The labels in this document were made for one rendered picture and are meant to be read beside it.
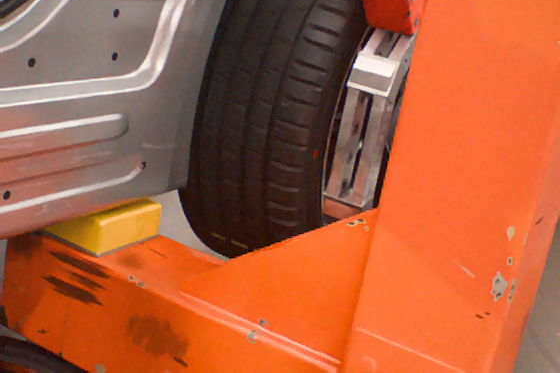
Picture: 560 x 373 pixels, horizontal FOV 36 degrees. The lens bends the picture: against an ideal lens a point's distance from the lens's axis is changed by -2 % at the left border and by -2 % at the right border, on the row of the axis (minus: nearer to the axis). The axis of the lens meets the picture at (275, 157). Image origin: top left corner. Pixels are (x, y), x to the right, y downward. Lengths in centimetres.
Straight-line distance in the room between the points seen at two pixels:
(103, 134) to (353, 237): 33
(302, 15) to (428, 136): 45
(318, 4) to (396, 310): 52
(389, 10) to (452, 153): 42
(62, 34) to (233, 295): 37
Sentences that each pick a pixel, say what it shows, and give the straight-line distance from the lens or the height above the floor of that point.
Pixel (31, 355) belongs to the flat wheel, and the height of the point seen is 51.
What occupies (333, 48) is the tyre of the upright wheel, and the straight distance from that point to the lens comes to 127.
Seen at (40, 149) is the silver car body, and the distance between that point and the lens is 102.
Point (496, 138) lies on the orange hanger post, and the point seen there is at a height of 98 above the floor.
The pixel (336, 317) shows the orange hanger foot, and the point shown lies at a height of 73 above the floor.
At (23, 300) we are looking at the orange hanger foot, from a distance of 128.
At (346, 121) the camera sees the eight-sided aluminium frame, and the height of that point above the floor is 88.
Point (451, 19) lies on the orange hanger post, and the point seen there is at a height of 108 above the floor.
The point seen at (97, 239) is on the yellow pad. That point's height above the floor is 70.
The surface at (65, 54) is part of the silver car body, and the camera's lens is 105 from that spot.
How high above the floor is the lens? 115
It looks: 15 degrees down
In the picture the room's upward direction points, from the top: 11 degrees clockwise
